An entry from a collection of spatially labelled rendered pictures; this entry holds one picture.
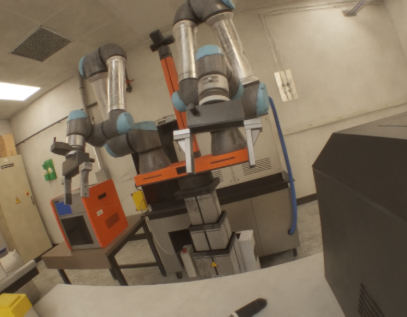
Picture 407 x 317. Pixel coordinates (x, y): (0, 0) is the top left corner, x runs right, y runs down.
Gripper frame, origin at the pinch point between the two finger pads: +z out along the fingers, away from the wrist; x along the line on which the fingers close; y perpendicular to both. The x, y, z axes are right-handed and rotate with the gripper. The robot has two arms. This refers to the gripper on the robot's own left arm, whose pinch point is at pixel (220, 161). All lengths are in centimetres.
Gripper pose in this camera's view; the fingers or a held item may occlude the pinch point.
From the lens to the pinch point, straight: 48.9
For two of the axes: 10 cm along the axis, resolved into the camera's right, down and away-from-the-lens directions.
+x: 9.7, -1.3, -1.9
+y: -2.2, -2.6, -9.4
